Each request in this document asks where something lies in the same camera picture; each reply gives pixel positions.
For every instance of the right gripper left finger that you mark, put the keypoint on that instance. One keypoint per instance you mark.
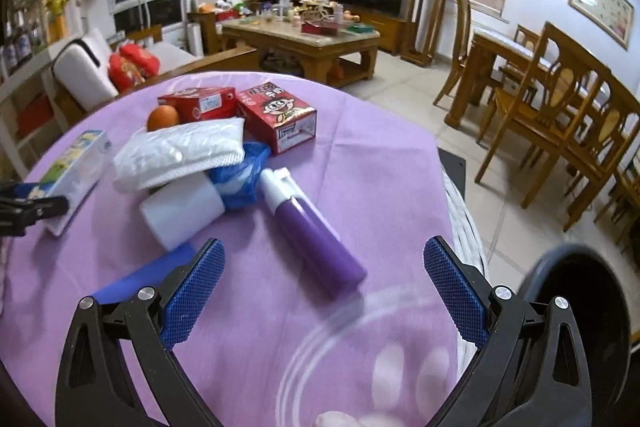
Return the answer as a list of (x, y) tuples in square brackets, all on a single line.
[(94, 386)]

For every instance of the wooden coffee table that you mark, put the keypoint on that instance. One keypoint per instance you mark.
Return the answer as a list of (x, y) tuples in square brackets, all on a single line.
[(335, 61)]

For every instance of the purple tablecloth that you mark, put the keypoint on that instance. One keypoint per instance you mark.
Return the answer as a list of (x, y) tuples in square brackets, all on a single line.
[(271, 347)]

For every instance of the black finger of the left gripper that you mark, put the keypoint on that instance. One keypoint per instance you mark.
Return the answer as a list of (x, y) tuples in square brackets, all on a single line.
[(18, 212)]

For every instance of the tall wooden plant stand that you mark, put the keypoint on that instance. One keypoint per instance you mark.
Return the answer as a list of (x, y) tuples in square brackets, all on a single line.
[(422, 30)]

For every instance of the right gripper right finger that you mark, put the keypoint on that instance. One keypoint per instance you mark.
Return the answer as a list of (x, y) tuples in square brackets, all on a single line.
[(529, 368)]

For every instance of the white plastic bag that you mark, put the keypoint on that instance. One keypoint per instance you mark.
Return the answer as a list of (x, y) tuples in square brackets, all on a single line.
[(152, 159)]

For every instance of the dark round trash bin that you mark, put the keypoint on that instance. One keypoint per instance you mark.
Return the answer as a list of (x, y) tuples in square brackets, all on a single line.
[(579, 274)]

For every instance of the framed floral picture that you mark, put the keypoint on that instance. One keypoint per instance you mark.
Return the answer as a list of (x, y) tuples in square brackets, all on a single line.
[(614, 17)]

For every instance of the blue plastic packet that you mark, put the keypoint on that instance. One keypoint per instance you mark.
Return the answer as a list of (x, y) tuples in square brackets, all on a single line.
[(237, 185)]

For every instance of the purple spray bottle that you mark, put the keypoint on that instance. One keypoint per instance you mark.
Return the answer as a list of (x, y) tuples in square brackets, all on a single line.
[(310, 235)]

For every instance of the orange fruit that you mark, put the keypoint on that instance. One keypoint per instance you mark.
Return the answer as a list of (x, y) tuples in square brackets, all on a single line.
[(164, 116)]

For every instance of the wooden dining table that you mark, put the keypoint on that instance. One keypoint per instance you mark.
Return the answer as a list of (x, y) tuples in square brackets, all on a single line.
[(492, 66)]

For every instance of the white paper roll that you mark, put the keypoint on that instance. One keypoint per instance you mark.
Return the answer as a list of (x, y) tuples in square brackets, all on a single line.
[(182, 208)]

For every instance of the red milk carton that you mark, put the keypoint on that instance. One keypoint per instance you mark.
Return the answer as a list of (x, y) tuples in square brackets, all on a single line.
[(276, 117), (202, 103)]

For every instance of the wooden dining chair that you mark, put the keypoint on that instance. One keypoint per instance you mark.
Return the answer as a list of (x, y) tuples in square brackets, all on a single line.
[(547, 120), (460, 50)]

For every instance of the red cushion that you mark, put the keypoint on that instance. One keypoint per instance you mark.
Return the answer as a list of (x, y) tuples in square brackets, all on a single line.
[(131, 65)]

